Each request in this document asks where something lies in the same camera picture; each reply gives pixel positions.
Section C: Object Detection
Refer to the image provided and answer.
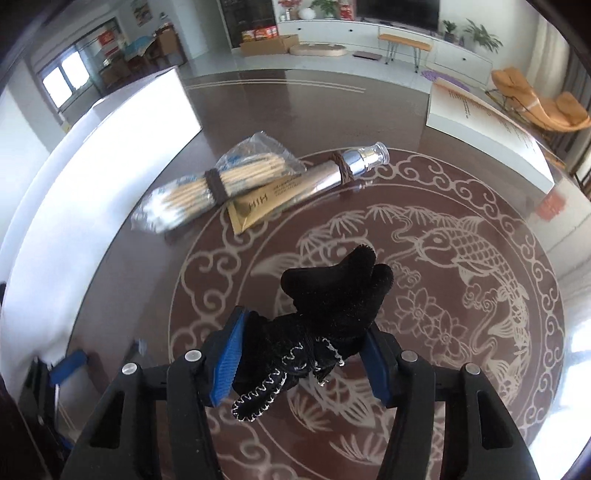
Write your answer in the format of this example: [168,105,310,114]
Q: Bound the row of orange snack boxes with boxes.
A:
[242,26,278,44]

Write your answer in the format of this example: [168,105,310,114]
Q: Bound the dark glass display cabinet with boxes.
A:
[217,0,278,49]

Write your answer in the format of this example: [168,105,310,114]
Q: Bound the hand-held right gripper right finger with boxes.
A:
[360,323,541,480]

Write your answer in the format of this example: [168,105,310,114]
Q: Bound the purple floor mat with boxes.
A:
[420,69,470,91]

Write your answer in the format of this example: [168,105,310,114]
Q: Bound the brown hair tie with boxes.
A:
[205,168,232,204]
[329,150,356,186]

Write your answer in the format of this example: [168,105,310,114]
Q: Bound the wooden dining chair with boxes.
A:
[154,27,186,66]

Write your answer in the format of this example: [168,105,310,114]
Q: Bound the blue patterned table cloth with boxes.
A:
[122,39,156,59]

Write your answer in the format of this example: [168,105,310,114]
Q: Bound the long white box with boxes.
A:
[0,65,204,370]

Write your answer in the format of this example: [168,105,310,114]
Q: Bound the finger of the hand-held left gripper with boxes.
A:
[48,349,91,387]

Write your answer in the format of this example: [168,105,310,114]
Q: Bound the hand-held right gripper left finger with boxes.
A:
[62,305,250,480]

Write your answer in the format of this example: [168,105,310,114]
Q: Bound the large leafy potted plant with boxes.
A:
[464,18,504,52]

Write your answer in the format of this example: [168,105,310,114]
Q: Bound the cotton swabs in clear bag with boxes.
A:
[130,131,306,236]

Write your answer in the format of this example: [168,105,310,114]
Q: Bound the white box with printed lid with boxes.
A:
[424,76,557,193]

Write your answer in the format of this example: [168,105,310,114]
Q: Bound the gold tube with silver cap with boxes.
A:
[226,141,389,236]

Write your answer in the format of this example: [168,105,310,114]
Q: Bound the black glove bundle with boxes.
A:
[230,244,396,424]

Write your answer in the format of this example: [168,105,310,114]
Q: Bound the black television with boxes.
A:
[357,0,441,30]

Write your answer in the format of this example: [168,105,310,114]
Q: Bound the white television cabinet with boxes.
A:
[276,13,493,87]

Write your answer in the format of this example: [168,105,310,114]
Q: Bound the beige round cushion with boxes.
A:
[290,42,348,59]

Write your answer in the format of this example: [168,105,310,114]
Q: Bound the wooden bench with metal legs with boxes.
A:
[377,32,434,73]

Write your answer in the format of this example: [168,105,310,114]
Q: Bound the cardboard box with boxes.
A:
[239,34,300,57]

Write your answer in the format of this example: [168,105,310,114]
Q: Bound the orange lounge chair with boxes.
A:
[489,66,591,135]

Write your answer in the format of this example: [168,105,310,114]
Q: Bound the bushy green potted plant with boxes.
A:
[309,0,338,20]

